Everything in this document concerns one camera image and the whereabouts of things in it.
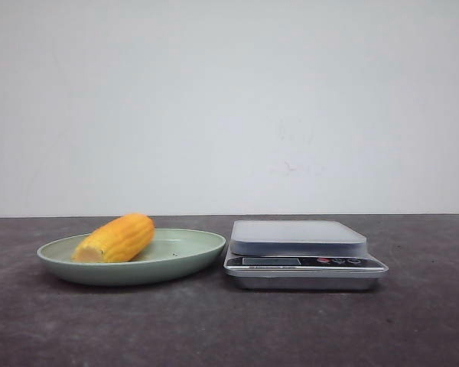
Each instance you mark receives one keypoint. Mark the yellow corn cob piece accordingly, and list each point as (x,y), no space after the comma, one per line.
(119,240)

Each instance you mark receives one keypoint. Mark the green shallow plate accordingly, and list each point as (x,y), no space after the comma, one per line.
(173,253)

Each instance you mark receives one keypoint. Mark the silver digital kitchen scale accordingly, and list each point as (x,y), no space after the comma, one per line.
(317,255)

